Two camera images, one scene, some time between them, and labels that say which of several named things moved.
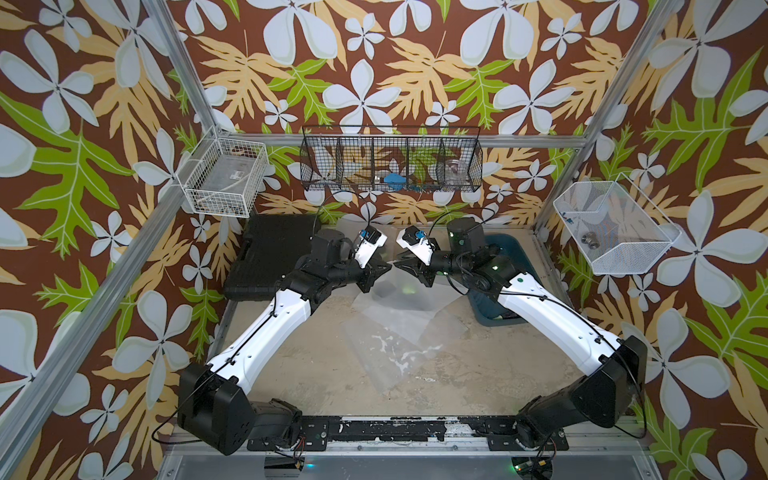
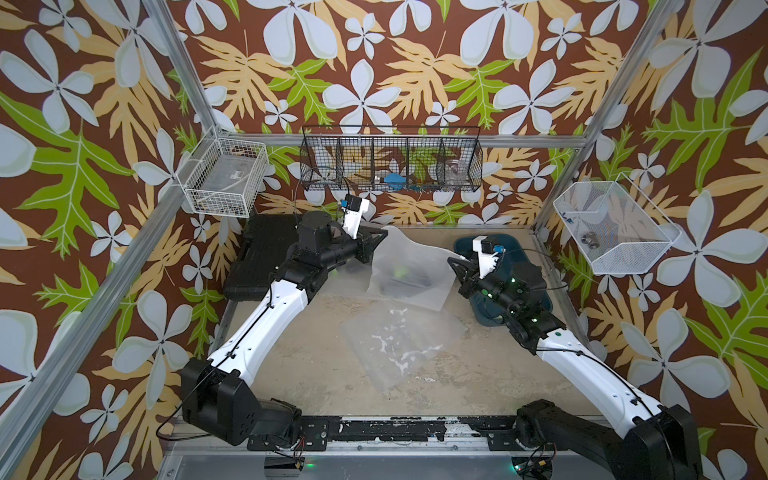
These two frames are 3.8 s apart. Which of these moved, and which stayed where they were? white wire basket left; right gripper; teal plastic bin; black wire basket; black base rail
Moved: right gripper
Stayed: black wire basket; black base rail; white wire basket left; teal plastic bin
